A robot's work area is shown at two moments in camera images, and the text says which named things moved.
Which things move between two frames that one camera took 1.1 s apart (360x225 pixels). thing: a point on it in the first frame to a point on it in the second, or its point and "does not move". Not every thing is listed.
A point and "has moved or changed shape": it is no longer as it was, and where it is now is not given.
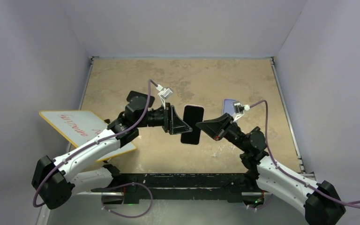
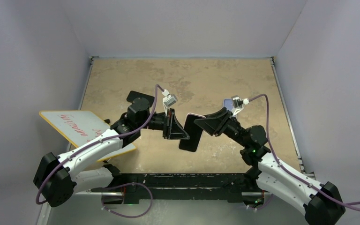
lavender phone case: x=228 y=106 does not move
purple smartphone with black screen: x=192 y=114 has moved or changed shape
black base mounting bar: x=184 y=187 does not move
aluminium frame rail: x=177 y=192 does not move
